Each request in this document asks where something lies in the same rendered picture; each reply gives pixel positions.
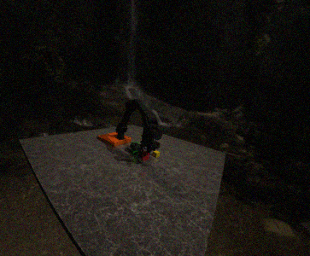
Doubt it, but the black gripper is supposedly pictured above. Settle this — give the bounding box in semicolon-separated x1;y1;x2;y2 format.
130;134;152;159

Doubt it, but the yellow block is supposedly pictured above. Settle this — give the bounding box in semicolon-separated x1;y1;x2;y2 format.
153;151;160;158

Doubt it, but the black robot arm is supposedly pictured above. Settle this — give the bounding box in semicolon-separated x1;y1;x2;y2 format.
116;98;162;151

